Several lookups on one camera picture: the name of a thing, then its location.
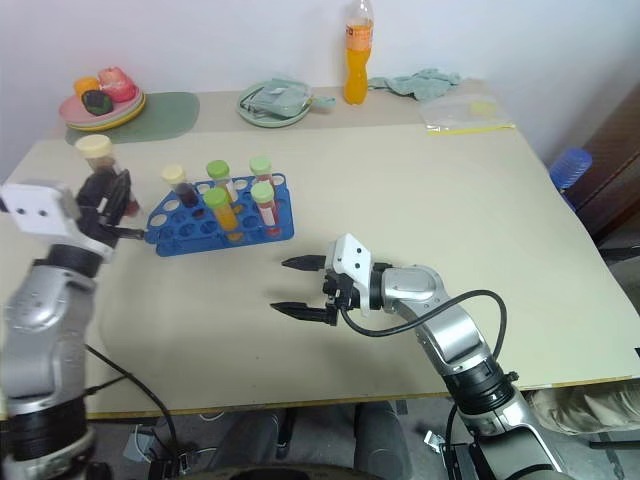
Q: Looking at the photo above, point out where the beige fabric bundle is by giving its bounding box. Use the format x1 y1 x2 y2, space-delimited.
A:
527 381 640 437

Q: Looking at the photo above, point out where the brown wooden cabinet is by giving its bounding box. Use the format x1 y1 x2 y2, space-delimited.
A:
572 84 640 251

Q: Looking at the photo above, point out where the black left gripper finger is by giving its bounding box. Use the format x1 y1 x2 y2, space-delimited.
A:
103 168 133 227
103 223 147 242

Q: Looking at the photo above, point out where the pink toy peach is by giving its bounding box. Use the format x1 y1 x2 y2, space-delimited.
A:
96 65 138 103

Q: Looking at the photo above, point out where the grey rounded shape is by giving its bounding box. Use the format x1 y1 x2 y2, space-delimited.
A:
352 398 416 474

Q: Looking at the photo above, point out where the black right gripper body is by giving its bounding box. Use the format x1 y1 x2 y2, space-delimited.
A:
319 268 362 327

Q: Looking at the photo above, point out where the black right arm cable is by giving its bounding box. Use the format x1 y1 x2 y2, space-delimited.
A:
340 288 509 362

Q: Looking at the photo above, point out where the green-capped tube with white label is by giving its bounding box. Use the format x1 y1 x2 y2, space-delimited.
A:
205 159 238 202

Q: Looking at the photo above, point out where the blue water bottle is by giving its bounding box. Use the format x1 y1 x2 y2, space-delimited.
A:
548 147 594 212

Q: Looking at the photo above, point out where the green-capped tube with orange liquid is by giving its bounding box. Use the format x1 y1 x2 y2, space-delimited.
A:
202 187 239 238

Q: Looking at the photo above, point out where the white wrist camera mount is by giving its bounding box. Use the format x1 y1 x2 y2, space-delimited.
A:
0 181 117 262
323 232 385 319

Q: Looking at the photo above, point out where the clear bag with green cloth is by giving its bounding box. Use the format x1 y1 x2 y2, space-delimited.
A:
241 75 337 119

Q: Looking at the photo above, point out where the black and green toy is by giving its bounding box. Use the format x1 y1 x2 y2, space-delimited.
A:
81 89 115 115

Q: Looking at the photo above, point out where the blue test tube rack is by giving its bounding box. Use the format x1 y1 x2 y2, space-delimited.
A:
145 172 296 258

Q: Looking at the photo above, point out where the orange toy fruit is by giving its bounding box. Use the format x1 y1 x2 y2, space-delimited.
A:
73 75 103 98

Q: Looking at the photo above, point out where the clear zip bag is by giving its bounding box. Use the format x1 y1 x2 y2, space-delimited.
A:
417 93 517 136

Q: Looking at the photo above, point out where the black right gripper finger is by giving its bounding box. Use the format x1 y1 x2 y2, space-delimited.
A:
269 300 337 327
280 254 327 274

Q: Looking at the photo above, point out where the green-capped tube with red liquid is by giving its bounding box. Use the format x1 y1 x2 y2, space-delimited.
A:
249 181 280 230
248 155 275 187

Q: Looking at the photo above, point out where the black box under table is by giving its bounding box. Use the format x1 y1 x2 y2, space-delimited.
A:
147 448 195 480

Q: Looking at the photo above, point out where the green placemat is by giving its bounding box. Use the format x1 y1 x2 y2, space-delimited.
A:
64 90 201 146

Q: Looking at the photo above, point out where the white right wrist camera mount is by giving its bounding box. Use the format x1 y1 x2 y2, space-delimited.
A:
323 232 385 319

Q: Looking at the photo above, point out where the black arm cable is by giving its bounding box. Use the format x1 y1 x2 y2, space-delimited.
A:
83 343 180 454
340 288 509 362

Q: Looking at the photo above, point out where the yellow-capped tube with dark liquid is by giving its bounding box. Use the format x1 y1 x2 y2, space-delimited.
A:
160 164 201 209
74 134 142 218

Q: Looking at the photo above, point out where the orange soda bottle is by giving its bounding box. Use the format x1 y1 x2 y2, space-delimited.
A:
342 0 376 106

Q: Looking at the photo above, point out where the stack of pastel plates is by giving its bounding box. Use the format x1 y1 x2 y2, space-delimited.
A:
58 88 148 133

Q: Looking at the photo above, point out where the green crumpled cloth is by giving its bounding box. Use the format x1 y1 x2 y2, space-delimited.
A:
367 67 463 101

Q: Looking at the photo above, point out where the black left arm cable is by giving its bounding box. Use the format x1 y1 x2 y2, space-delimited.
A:
83 343 180 454

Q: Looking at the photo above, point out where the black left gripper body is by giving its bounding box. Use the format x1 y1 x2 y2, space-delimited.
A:
74 169 121 247

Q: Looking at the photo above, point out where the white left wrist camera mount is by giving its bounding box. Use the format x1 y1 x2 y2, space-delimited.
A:
0 181 117 262

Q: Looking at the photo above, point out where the green plate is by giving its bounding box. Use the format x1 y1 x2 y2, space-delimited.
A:
236 79 315 128

